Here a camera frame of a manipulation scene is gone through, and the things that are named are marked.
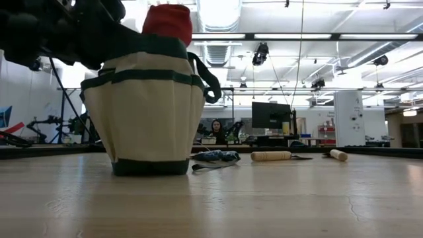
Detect white pillar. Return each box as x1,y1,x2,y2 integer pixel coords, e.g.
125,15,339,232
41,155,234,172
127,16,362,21
333,90,366,148

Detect black table edge frame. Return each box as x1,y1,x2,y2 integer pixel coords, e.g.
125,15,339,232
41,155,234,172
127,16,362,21
0,144,423,160

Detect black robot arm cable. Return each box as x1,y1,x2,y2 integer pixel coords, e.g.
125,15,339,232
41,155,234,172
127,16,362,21
48,58,96,145

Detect person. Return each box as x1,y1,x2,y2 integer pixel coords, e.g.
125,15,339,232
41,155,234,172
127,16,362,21
206,118,227,145

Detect wooden-handled garden tool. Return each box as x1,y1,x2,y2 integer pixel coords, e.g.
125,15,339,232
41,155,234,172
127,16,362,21
322,149,349,162
250,151,313,162

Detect black computer monitor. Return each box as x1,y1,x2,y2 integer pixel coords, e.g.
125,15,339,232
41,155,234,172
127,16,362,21
251,101,292,130

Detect blue and red panel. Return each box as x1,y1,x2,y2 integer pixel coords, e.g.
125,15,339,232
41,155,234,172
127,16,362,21
0,105,26,135

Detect beige gardening bag green trim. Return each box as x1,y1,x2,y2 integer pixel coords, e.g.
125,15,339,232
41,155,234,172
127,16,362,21
80,32,223,177

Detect black overhead light beam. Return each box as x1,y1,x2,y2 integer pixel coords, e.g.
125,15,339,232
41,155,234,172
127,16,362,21
191,32,423,42

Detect red fabric glove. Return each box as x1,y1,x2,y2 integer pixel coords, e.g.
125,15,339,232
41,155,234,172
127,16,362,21
141,3,194,47

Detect blue-handled pruning shears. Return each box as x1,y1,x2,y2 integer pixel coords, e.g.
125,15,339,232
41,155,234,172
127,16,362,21
190,149,241,172

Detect silver ventilation duct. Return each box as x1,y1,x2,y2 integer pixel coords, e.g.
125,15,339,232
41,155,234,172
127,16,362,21
196,0,244,33

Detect air vent grille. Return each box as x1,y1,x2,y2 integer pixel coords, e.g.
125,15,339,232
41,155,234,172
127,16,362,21
205,44,229,65

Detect thin hanging cable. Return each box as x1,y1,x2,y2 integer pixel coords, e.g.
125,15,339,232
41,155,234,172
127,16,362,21
290,0,305,108

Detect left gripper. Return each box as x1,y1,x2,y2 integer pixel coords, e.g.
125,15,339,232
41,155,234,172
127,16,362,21
36,0,143,71

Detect red shelf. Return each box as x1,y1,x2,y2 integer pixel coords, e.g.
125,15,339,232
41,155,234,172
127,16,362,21
317,124,336,145

